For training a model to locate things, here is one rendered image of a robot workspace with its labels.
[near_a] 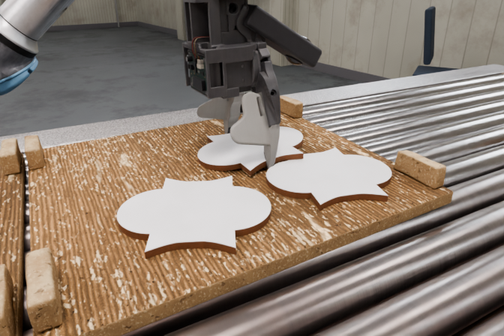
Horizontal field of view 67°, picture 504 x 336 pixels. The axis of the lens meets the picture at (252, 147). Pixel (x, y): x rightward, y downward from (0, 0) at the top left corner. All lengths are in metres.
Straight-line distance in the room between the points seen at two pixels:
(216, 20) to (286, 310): 0.29
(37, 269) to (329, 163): 0.32
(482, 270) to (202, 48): 0.34
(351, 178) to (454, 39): 3.91
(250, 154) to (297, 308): 0.22
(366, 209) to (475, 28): 3.87
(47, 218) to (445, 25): 4.16
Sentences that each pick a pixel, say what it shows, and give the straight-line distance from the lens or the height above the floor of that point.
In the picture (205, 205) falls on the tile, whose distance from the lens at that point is 0.38.
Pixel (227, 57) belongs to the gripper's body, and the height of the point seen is 1.07.
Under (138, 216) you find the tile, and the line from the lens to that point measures 0.38.
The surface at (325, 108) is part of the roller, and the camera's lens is 0.77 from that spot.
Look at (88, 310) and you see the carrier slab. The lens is 0.31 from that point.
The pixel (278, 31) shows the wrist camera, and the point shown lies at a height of 1.09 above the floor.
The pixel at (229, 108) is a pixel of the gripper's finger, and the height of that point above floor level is 0.99.
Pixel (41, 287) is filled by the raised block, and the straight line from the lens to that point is 0.30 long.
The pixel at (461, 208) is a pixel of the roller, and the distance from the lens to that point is 0.50.
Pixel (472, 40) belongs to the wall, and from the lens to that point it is 4.24.
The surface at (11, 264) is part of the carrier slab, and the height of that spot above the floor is 0.94.
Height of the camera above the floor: 1.15
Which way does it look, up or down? 24 degrees down
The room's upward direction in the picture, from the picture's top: straight up
